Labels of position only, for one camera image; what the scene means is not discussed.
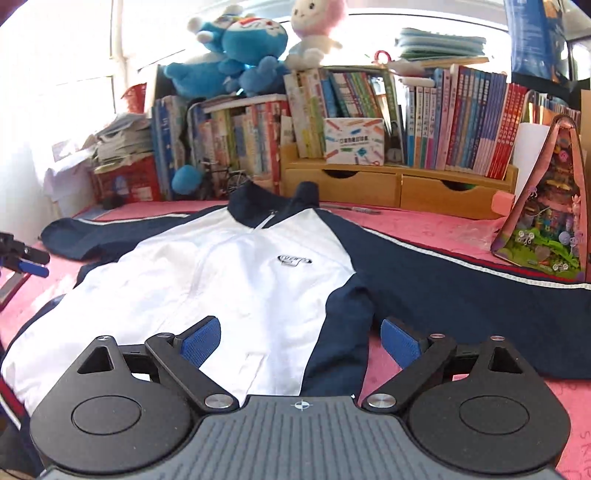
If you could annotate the blue plush ball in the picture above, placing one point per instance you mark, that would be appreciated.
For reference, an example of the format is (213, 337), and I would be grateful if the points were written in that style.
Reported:
(186, 180)

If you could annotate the wooden desk organizer with drawers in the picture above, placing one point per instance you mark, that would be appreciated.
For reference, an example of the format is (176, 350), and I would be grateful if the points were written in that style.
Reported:
(351, 184)

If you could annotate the white toy with red loop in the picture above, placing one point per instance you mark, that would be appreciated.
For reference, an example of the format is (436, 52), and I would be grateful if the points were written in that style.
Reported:
(408, 68)

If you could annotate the pen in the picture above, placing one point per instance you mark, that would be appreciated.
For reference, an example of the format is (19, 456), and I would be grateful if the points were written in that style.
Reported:
(360, 210)

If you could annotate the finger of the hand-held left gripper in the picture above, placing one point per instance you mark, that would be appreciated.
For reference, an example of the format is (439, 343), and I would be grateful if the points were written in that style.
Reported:
(33, 269)
(27, 253)

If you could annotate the row of thin picture books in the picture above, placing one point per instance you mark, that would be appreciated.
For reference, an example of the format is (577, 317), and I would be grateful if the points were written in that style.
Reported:
(554, 108)

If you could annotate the black model bicycle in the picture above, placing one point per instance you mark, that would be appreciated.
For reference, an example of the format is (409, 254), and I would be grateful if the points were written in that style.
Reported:
(235, 180)

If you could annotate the blue printed poster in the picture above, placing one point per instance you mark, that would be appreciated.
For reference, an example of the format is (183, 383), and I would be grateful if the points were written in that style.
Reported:
(533, 37)

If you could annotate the stack of flat teal books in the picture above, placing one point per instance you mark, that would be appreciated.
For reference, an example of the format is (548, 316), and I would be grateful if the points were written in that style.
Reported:
(438, 44)

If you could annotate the pink house-shaped toy box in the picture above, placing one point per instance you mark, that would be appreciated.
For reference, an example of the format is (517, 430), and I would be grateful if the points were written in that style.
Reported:
(549, 207)

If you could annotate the red plastic crate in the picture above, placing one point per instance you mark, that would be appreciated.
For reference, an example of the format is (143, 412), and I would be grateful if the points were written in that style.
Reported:
(131, 182)

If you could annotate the row of thin series books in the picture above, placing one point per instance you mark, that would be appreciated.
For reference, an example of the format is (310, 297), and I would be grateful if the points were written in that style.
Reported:
(461, 120)

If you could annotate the blue plush doll white face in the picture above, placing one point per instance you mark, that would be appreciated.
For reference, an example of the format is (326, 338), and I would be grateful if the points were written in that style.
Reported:
(251, 37)

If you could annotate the cardboard box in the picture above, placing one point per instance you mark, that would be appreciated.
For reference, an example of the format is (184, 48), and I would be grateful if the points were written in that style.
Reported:
(586, 115)

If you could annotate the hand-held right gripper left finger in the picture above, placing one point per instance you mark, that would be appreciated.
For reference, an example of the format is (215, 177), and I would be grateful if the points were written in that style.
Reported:
(201, 344)

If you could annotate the clear plastic wrap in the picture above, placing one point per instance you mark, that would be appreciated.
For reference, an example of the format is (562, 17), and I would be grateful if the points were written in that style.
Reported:
(485, 233)

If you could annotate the white pencil print box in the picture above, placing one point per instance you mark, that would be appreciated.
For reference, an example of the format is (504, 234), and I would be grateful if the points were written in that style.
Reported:
(353, 143)

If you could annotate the stack of papers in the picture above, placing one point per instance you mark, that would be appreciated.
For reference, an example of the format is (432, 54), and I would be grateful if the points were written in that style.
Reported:
(122, 143)

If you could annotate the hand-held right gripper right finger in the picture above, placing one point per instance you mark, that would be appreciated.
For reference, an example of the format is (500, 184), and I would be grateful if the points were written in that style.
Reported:
(399, 344)

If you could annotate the pink rabbit print blanket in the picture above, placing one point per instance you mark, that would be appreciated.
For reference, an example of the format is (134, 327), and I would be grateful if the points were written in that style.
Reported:
(438, 230)

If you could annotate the pink-haired plush doll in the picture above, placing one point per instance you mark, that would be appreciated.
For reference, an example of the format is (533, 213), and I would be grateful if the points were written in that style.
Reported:
(314, 27)

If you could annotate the navy and white jacket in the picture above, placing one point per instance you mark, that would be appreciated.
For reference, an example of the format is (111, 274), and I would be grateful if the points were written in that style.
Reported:
(207, 277)

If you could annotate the row of mixed upright books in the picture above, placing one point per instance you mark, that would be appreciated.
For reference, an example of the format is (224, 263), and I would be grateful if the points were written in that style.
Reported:
(231, 138)

